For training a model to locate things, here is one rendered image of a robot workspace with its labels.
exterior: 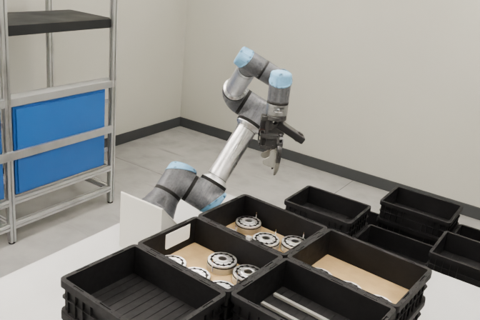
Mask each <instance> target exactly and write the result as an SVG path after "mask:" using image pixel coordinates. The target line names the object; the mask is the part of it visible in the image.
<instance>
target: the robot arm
mask: <svg viewBox="0 0 480 320"><path fill-rule="evenodd" d="M234 64H235V65H237V67H236V69H235V71H234V73H233V74H232V76H231V78H230V79H228V80H227V81H226V82H225V83H224V85H223V88H222V95H223V98H224V101H225V103H226V105H227V106H228V107H229V108H230V109H231V110H232V111H233V112H234V113H236V114H238V115H239V116H238V117H237V119H236V120H237V126H236V128H235V129H234V131H233V132H232V134H231V136H230V137H229V139H228V141H227V142H226V144H225V145H224V147H223V149H222V150H221V152H220V154H219V155H218V157H217V158H216V160H215V162H214V163H213V165H212V167H211V168H210V169H209V172H207V173H205V174H202V175H201V177H198V176H197V175H196V173H197V171H196V169H194V168H193V167H192V166H189V165H188V164H185V163H183V162H180V161H173V162H171V163H170V164H169V165H168V167H167V168H166V169H165V171H164V173H163V174H162V176H161V178H160V179H159V181H158V182H157V184H156V186H155V187H154V188H153V190H152V191H150V192H149V193H148V194H147V195H146V196H145V197H144V198H142V199H141V200H144V201H146V202H149V203H150V204H153V205H155V206H158V207H160V208H162V209H163V210H164V211H165V212H166V213H167V214H168V215H169V216H170V217H171V218H172V219H174V215H175V213H176V208H177V204H178V203H179V201H180V200H183V201H185V202H186V203H188V204H190V205H191V206H193V207H194V208H196V209H198V210H199V211H201V212H205V211H207V210H209V209H212V208H214V207H215V206H218V205H220V204H221V203H222V201H223V200H224V199H225V198H226V193H225V191H226V182H227V180H228V178H229V177H230V175H231V173H232V171H233V170H234V169H235V167H236V165H237V164H238V162H239V160H240V158H241V157H242V155H243V154H244V152H245V151H246V149H247V147H248V145H249V144H250V142H251V140H252V139H253V137H254V135H255V134H258V141H257V142H258V145H259V148H260V149H265V150H267V151H264V152H262V153H261V157H262V158H264V160H263V164H264V165H266V166H270V167H271V169H274V176H275V175H276V173H277V171H278V170H279V164H280V161H281V151H282V147H283V142H284V134H286V135H288V136H290V137H291V138H292V139H293V140H294V141H296V142H299V143H300V144H303V142H304V141H305V138H304V135H303V134H302V133H301V132H300V131H297V130H296V129H295V128H293V127H292V126H290V125H288V124H287V123H286V122H285V121H286V116H287V113H288V107H289V97H290V91H291V85H292V81H293V80H292V74H291V72H289V71H287V70H286V69H280V68H279V67H278V66H276V65H274V64H273V63H271V62H270V61H268V60H266V59H265V58H264V57H262V56H260V55H258V54H257V53H256V52H254V51H253V50H251V49H249V48H247V47H245V46H244V47H242V48H241V50H240V52H239V53H238V55H237V56H236V58H235V59H234ZM254 77H255V78H257V79H258V80H260V81H262V82H263V83H265V84H266V85H268V86H269V90H268V96H267V100H265V99H263V98H262V97H260V96H259V95H257V94H255V93H254V92H252V91H251V90H249V89H248V88H247V86H248V85H249V84H250V83H251V81H252V79H253V78H254ZM273 121H274V122H273Z"/></svg>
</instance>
